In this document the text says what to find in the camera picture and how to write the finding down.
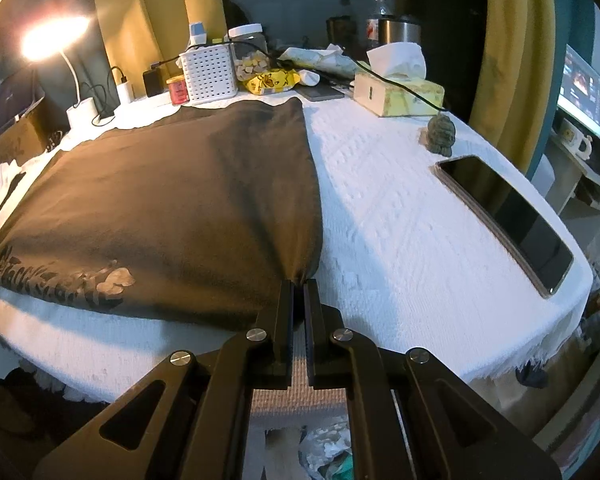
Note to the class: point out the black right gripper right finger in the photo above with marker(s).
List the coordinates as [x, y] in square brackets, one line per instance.
[410, 416]

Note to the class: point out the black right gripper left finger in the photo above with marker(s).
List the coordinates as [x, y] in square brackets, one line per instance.
[188, 418]

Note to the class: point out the dark brown printed t-shirt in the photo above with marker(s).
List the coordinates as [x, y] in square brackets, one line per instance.
[199, 217]

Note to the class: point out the white textured bed cover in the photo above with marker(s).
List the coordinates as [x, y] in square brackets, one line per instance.
[404, 260]

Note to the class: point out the black smartphone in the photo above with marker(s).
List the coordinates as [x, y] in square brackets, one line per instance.
[514, 221]

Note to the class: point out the small green turtle figurine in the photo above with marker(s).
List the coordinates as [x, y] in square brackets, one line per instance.
[439, 135]

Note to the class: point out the white mug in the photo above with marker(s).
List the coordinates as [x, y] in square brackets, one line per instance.
[575, 141]

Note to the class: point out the yellow curtain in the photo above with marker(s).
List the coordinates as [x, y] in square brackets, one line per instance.
[515, 76]

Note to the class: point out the red tin can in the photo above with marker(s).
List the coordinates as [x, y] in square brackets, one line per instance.
[178, 91]

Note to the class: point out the brown cardboard box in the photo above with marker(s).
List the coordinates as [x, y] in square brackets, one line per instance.
[33, 132]

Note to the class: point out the white usb charger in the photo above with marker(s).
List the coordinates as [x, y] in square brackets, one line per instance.
[125, 92]

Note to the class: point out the black remote control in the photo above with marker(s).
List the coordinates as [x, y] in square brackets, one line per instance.
[319, 93]

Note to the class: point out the black power adapter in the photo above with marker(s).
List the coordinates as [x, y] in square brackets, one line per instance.
[153, 82]

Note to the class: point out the yellow snack bag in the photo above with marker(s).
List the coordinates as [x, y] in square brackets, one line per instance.
[272, 82]

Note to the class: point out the white perforated plastic basket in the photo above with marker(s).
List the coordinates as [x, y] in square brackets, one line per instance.
[209, 73]

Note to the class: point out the tissue box with tissue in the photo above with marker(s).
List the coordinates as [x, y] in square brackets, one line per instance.
[393, 83]

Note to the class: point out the crumpled printed plastic bag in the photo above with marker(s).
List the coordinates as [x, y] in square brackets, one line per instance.
[332, 61]

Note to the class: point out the computer monitor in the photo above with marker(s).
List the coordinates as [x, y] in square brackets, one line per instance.
[579, 93]

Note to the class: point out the dark tablet screen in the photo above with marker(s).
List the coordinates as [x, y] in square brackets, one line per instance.
[19, 94]

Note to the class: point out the clear jar with white lid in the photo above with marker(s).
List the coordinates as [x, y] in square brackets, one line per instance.
[249, 51]

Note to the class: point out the steel thermos cup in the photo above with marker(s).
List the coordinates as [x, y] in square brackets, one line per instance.
[404, 29]

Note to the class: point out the white desk lamp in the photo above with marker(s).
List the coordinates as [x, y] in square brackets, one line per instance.
[55, 36]

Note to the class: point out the clear plastic water bottle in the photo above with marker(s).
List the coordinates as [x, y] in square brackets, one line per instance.
[380, 9]

